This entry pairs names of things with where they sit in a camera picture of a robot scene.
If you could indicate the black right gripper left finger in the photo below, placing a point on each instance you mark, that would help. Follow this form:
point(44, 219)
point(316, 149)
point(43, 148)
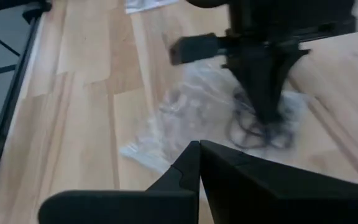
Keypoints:
point(120, 208)

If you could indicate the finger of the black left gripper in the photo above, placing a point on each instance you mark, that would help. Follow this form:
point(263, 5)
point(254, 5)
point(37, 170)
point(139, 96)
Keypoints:
point(252, 84)
point(278, 81)

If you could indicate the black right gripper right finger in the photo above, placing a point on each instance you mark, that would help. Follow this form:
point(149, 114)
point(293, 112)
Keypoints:
point(291, 199)

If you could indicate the clear plastic zip bag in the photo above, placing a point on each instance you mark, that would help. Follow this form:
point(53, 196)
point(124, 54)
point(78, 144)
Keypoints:
point(197, 109)
point(148, 5)

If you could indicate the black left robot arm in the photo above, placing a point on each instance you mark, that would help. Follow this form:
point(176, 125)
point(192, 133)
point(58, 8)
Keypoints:
point(291, 7)

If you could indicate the black aluminium table frame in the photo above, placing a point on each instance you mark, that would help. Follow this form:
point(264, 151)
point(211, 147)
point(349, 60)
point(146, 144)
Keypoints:
point(13, 93)

